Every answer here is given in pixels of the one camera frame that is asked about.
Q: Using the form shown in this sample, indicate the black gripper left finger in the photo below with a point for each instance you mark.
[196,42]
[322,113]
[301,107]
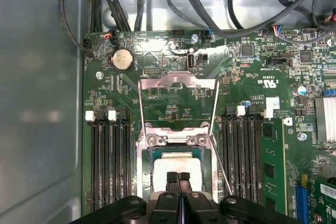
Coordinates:
[162,208]

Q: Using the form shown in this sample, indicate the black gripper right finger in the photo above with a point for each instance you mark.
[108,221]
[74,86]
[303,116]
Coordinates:
[199,208]

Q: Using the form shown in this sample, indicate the silver topped green CPU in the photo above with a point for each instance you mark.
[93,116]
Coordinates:
[178,163]

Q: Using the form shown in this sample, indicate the silver CPU socket cover frame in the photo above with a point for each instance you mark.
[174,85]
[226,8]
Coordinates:
[178,78]

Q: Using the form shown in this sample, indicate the thin metal locking lever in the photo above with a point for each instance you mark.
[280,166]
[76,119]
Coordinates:
[221,169]

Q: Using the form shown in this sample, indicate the black RAM slot white clips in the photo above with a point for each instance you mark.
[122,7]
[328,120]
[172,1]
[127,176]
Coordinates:
[269,112]
[239,155]
[94,155]
[114,155]

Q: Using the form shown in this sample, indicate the metal framed CPU socket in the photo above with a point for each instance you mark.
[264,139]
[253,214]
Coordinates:
[181,137]

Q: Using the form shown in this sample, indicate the blue expansion slot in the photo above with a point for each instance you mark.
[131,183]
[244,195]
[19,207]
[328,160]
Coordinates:
[302,200]

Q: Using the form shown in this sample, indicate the green RAM stick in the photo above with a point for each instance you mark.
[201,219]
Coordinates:
[273,155]

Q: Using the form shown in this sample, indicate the green motherboard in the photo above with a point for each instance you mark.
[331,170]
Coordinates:
[183,98]

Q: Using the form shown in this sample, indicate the green expansion card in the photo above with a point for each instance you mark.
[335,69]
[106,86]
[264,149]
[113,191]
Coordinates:
[323,200]

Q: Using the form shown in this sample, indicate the silver motherboard screw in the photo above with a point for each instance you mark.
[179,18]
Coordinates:
[99,75]
[302,136]
[194,37]

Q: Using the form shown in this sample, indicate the silver internal USB port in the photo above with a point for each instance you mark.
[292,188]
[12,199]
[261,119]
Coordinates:
[190,61]

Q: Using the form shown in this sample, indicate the round silver coin battery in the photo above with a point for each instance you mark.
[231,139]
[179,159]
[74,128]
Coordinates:
[123,60]

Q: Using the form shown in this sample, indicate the silver finned heatsink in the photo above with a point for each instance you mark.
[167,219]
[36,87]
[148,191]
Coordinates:
[325,119]

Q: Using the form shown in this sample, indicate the round teal topped capacitor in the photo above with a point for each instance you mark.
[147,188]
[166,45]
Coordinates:
[302,89]

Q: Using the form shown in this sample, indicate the grey metal PC case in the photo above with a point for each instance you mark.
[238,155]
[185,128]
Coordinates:
[39,77]

